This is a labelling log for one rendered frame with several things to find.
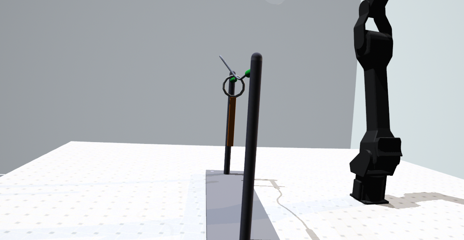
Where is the grey hoop with orange handle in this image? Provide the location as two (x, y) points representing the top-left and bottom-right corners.
(223, 75), (245, 146)

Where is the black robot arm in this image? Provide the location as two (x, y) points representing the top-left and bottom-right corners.
(349, 0), (403, 205)

